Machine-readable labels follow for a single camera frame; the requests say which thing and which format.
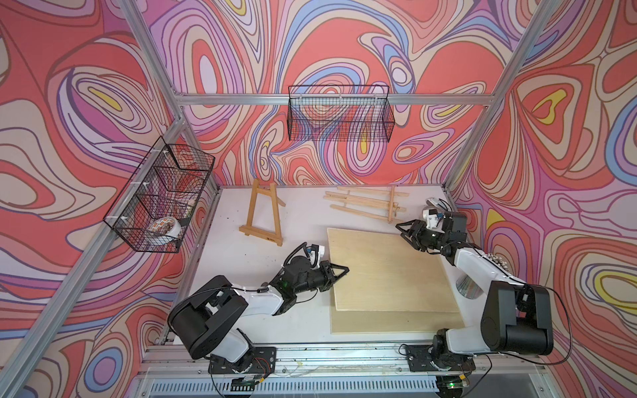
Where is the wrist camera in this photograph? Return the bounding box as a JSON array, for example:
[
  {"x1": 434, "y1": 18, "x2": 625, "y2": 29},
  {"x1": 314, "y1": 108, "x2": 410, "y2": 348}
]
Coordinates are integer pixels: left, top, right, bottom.
[
  {"x1": 305, "y1": 244, "x2": 325, "y2": 269},
  {"x1": 422, "y1": 206, "x2": 443, "y2": 230}
]

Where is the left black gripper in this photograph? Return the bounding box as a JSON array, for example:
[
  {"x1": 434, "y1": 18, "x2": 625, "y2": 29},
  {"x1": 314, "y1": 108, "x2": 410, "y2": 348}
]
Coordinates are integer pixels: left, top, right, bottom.
[{"x1": 292, "y1": 263, "x2": 350, "y2": 298}]

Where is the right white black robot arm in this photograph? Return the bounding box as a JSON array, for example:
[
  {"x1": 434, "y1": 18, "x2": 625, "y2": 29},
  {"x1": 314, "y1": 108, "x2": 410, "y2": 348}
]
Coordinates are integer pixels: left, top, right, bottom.
[{"x1": 396, "y1": 208, "x2": 557, "y2": 362}]

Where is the wooden easel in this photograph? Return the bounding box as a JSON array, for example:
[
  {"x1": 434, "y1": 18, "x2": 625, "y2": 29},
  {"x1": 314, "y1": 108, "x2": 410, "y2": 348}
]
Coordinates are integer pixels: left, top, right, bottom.
[
  {"x1": 323, "y1": 187, "x2": 410, "y2": 224},
  {"x1": 239, "y1": 179, "x2": 286, "y2": 247}
]

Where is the green circuit board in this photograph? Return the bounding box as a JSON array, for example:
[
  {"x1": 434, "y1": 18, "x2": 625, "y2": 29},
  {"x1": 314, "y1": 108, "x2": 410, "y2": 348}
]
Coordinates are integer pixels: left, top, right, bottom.
[{"x1": 231, "y1": 378, "x2": 261, "y2": 391}]

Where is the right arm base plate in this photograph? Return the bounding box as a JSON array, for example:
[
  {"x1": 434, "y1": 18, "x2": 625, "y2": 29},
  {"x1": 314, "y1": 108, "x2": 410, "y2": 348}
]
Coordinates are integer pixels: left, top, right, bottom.
[{"x1": 398, "y1": 344, "x2": 476, "y2": 373}]

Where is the left black wire basket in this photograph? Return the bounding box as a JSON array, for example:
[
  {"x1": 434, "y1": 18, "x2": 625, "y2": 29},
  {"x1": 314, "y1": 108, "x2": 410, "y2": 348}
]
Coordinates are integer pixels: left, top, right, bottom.
[{"x1": 103, "y1": 138, "x2": 216, "y2": 253}]

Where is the plywood board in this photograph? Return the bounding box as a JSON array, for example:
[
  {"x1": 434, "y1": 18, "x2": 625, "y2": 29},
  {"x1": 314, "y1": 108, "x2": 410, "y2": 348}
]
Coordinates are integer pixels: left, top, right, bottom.
[
  {"x1": 330, "y1": 306, "x2": 464, "y2": 334},
  {"x1": 328, "y1": 228, "x2": 460, "y2": 313}
]

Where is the back black wire basket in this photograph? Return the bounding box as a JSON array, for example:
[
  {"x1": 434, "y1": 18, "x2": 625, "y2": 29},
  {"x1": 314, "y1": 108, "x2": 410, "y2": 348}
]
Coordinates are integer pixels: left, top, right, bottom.
[{"x1": 287, "y1": 83, "x2": 396, "y2": 143}]

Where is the black wire basket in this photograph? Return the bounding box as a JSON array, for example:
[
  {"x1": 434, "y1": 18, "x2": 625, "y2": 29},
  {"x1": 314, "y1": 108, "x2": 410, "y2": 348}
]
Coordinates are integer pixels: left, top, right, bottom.
[
  {"x1": 103, "y1": 138, "x2": 216, "y2": 253},
  {"x1": 287, "y1": 83, "x2": 396, "y2": 143}
]

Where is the small silver metal object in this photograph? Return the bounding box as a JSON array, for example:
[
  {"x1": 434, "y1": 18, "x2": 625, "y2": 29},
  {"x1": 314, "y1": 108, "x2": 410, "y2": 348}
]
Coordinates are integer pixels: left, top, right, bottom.
[{"x1": 426, "y1": 197, "x2": 451, "y2": 211}]

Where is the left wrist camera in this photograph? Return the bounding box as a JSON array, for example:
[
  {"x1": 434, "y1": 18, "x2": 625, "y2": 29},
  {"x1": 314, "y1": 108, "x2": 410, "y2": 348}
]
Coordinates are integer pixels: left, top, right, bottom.
[{"x1": 305, "y1": 244, "x2": 325, "y2": 269}]

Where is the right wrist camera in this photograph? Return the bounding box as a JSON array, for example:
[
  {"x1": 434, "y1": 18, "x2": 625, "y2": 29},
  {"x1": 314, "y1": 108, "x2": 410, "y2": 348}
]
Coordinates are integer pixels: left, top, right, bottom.
[{"x1": 422, "y1": 206, "x2": 443, "y2": 230}]

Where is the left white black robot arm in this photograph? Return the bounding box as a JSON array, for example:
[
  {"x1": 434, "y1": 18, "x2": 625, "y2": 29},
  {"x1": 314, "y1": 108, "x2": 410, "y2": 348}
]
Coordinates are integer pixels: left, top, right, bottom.
[{"x1": 168, "y1": 242, "x2": 349, "y2": 365}]

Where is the cup of pencils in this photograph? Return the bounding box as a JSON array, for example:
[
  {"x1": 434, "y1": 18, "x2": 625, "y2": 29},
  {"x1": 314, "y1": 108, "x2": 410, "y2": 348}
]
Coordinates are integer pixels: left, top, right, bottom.
[{"x1": 456, "y1": 254, "x2": 510, "y2": 299}]

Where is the patterned tape roll in basket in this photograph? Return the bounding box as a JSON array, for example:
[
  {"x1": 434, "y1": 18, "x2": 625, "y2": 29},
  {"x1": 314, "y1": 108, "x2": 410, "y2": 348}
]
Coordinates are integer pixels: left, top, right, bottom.
[{"x1": 147, "y1": 217, "x2": 182, "y2": 246}]

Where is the aluminium mounting rail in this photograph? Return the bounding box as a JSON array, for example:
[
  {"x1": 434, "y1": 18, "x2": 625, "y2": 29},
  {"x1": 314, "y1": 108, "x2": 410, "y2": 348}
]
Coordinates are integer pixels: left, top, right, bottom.
[{"x1": 127, "y1": 342, "x2": 561, "y2": 397}]

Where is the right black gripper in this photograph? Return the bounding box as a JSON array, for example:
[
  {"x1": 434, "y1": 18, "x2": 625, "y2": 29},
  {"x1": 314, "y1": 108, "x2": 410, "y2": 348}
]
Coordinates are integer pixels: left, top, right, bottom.
[{"x1": 395, "y1": 219, "x2": 447, "y2": 251}]

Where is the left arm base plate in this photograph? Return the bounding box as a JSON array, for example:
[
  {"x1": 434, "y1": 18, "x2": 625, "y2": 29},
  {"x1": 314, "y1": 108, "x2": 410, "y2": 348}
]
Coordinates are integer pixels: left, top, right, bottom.
[{"x1": 205, "y1": 346, "x2": 277, "y2": 376}]

